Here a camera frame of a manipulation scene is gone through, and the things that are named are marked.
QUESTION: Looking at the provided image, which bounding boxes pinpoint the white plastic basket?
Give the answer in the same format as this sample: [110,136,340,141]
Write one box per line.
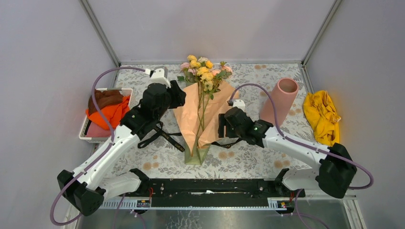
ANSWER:
[79,88,136,143]

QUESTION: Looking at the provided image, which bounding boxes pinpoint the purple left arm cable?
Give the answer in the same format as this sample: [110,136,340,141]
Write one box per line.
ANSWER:
[49,66,151,229]

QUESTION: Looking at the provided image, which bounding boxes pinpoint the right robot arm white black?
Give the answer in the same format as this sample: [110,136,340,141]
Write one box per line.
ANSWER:
[218,107,357,198]

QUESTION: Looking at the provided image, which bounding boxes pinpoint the yellow cloth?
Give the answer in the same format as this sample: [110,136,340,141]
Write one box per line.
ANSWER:
[302,90,341,146]

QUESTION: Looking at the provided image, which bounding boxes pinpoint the black ribbon gold lettering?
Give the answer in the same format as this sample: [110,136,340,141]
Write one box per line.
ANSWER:
[137,122,242,152]

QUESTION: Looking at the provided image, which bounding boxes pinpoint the floral patterned table mat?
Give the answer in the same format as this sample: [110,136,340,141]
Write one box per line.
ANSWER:
[107,63,315,178]

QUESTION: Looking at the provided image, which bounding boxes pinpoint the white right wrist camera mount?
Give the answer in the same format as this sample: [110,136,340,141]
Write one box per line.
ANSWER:
[228,99,245,112]

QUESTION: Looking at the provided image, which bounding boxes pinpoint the yellow pink flower bunch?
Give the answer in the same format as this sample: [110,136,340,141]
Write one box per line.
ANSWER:
[177,55,234,152]

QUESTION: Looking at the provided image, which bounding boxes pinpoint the pink cloth in basket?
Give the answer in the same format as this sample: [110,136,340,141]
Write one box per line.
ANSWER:
[85,122,111,138]

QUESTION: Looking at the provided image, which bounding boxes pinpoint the green peach wrapping paper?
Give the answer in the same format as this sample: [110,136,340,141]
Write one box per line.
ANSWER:
[174,82,235,165]

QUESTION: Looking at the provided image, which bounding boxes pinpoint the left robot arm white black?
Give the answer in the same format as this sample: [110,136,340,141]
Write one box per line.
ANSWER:
[57,80,186,216]

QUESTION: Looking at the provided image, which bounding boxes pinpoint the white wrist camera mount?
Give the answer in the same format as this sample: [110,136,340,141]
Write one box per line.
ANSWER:
[228,99,245,112]
[144,66,171,88]

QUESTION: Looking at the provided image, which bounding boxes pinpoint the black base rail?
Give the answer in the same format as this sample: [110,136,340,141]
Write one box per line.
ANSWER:
[126,178,305,208]

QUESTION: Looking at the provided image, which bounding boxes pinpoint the pink cylindrical vase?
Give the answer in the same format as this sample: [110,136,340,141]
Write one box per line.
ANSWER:
[259,78,299,126]

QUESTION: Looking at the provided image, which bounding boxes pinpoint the brown cloth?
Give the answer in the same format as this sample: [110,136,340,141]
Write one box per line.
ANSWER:
[88,90,123,115]

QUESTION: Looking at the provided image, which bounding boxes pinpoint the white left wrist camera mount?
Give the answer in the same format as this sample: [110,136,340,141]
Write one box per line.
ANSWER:
[144,66,171,88]

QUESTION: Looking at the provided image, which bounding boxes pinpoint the orange cloth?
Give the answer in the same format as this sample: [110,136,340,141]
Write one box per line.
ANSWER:
[85,96,130,130]

